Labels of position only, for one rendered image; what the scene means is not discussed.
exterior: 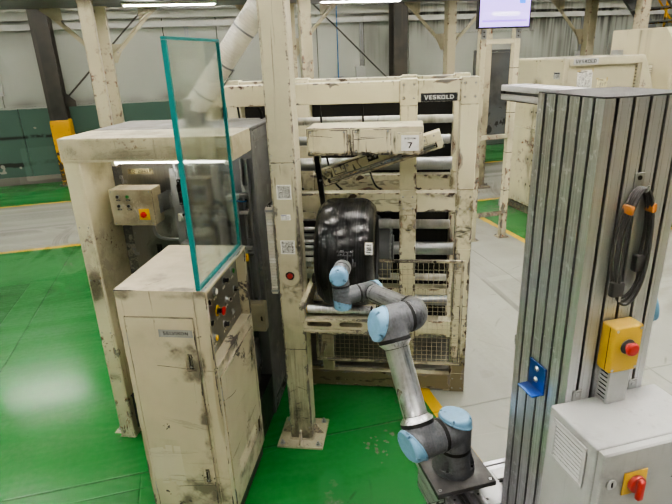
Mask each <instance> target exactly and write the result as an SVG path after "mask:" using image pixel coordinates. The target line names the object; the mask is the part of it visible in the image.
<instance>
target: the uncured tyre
mask: <svg viewBox="0 0 672 504"><path fill-rule="evenodd" d="M365 242H373V255H365ZM337 250H338V252H339V251H340V250H344V251H347V252H350V251H351V252H352V250H353V257H352V259H353V260H354V263H356V266H355V268H353V269H352V270H351V271H350V274H349V283H350V286H351V285H355V284H359V283H363V282H367V281H370V280H378V274H379V222H378V214H377V208H376V205H374V204H373V203H372V202H371V201H370V200H369V199H366V198H332V199H328V200H327V201H325V202H324V203H323V204H322V205H321V206H320V208H319V210H318V213H317V217H316V224H315V233H314V275H315V284H316V289H317V293H318V295H319V297H320V298H321V299H322V300H323V301H325V302H326V303H327V304H330V305H334V302H333V293H332V284H331V282H330V279H329V274H330V271H331V270H332V268H333V266H334V264H335V263H336V252H337ZM364 301H365V302H362V303H359V302H356V303H352V306H363V305H367V304H369V303H370V302H371V301H369V300H364Z"/></svg>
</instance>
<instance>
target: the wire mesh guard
mask: <svg viewBox="0 0 672 504"><path fill-rule="evenodd" d="M379 263H387V269H383V264H382V269H379V270H382V278H378V279H382V283H381V284H382V286H383V284H387V289H388V284H392V291H393V284H397V292H398V284H402V294H403V289H407V295H408V289H427V288H408V283H403V275H423V276H424V275H427V274H424V263H428V279H415V280H428V283H429V280H433V289H434V285H438V293H422V294H443V298H441V299H448V302H449V299H453V306H454V299H460V302H459V312H457V313H459V324H458V325H453V318H452V325H448V317H457V316H448V315H447V316H443V313H442V316H439V317H442V326H443V317H447V325H444V326H447V327H448V326H452V329H453V326H458V334H452V335H458V345H457V347H453V348H457V351H452V341H451V351H447V341H446V342H442V341H441V342H432V343H436V346H432V343H431V346H427V345H426V346H425V347H426V350H422V349H421V350H418V351H421V354H413V355H416V358H412V359H416V360H413V363H414V364H429V365H454V366H460V348H461V328H462V308H463V288H464V268H465V260H427V259H379ZM388 263H392V269H388ZM393 263H397V269H393ZM398 263H418V267H419V263H423V274H403V270H409V269H398ZM429 263H444V270H441V271H449V277H450V271H454V283H455V271H461V275H456V276H461V281H460V284H439V280H444V279H434V272H433V279H429ZM445 263H447V264H449V270H445ZM450 264H462V265H461V270H450ZM383 270H387V278H383ZM388 270H392V283H388ZM393 270H397V274H396V275H397V283H393ZM398 270H402V274H398ZM398 275H402V283H398ZM383 279H387V283H383ZM434 280H438V284H434ZM403 284H407V288H403ZM439 285H443V293H439ZM444 285H460V289H452V290H460V298H454V294H453V298H449V290H448V298H444V294H446V293H444ZM398 293H399V292H398ZM428 312H432V320H428V317H427V320H426V321H427V324H428V321H432V324H433V321H437V325H438V321H441V320H438V310H437V311H433V307H432V311H428ZM433 312H437V320H433ZM427 324H424V325H427ZM315 335H316V353H317V360H327V361H353V362H378V363H388V360H387V359H374V349H376V348H374V345H379V344H374V342H373V344H369V334H368V344H367V345H368V348H363V349H368V352H359V353H368V355H369V353H372V352H369V349H373V359H369V358H360V357H368V356H360V355H359V356H356V357H359V358H355V345H354V358H346V357H345V358H343V357H341V356H342V355H341V352H345V351H341V348H348V347H336V341H335V351H332V352H340V355H330V356H331V357H327V348H326V357H324V358H319V354H320V351H319V347H320V346H319V343H321V350H322V343H324V342H319V339H328V338H326V335H330V344H331V335H334V334H326V333H325V334H319V333H318V332H315ZM319 335H325V338H319ZM350 336H363V343H364V334H363V335H350ZM350 336H349V339H345V333H344V342H345V340H349V343H339V344H349V350H350V344H352V343H350V340H358V339H350ZM437 343H441V354H442V343H446V353H447V352H457V363H452V362H447V361H427V351H431V359H432V347H436V356H437V347H439V346H437ZM369 345H373V348H369ZM427 347H431V350H427ZM336 348H340V351H336ZM422 351H426V354H422ZM417 355H421V358H417ZM422 355H426V361H422ZM332 356H340V357H332ZM417 359H421V360H417Z"/></svg>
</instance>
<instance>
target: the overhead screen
mask: <svg viewBox="0 0 672 504"><path fill-rule="evenodd" d="M531 3H532V0H477V13H476V29H500V28H529V27H530V15H531Z"/></svg>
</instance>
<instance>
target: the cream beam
mask: <svg viewBox="0 0 672 504"><path fill-rule="evenodd" d="M423 132H424V126H423V121H377V122H333V123H314V124H312V125H311V126H309V127H308V128H307V129H306V135H307V153H308V156H350V155H351V156H361V155H423V134H424V133H423ZM401 135H419V151H401Z"/></svg>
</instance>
